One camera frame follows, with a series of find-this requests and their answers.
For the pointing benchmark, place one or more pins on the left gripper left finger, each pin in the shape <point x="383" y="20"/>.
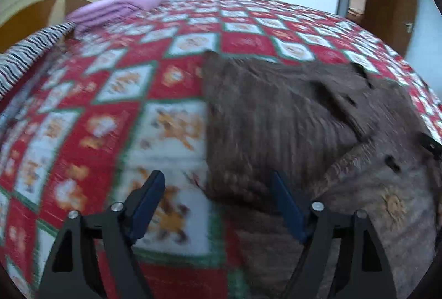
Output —
<point x="72" y="269"/>

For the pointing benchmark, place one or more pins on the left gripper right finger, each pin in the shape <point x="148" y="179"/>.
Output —
<point x="362" y="269"/>

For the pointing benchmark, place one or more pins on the brown striped knit sweater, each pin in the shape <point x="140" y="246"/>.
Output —
<point x="338" y="133"/>

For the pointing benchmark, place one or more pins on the red checkered bed sheet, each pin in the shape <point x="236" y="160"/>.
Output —
<point x="100" y="111"/>

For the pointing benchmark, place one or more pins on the striped pillow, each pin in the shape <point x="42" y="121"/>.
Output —
<point x="19" y="58"/>

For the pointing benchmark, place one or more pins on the brown wooden door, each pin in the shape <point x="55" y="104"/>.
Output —
<point x="392" y="21"/>

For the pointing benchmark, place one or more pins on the folded purple blanket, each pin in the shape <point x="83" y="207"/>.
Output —
<point x="101" y="12"/>

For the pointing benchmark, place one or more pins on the cream and brown headboard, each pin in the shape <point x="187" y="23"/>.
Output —
<point x="20" y="18"/>

